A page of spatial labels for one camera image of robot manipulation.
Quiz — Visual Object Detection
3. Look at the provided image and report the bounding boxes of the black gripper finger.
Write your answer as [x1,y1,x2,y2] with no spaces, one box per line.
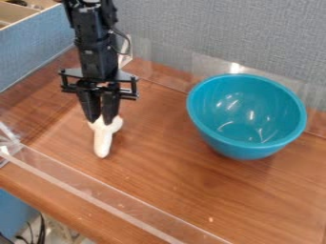
[101,87,120,125]
[76,87,100,123]

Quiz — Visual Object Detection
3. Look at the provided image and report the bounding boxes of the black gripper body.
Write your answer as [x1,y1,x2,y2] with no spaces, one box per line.
[58,40,137,99]

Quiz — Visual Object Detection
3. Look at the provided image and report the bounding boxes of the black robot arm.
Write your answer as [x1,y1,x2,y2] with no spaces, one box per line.
[58,0,139,125]

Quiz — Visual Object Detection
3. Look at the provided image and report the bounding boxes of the blue plastic bowl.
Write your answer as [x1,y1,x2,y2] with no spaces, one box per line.
[185,73,307,160]

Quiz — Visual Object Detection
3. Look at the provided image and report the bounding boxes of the wooden shelf unit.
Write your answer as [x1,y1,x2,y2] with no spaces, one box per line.
[0,0,61,31]

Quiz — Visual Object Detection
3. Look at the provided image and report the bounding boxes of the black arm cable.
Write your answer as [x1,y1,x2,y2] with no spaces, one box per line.
[108,28,132,57]

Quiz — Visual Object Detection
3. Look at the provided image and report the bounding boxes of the clear acrylic barrier frame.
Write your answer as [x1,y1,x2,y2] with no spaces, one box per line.
[0,33,326,244]

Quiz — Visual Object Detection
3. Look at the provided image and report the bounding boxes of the black floor cables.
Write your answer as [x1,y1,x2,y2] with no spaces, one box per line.
[0,213,48,244]

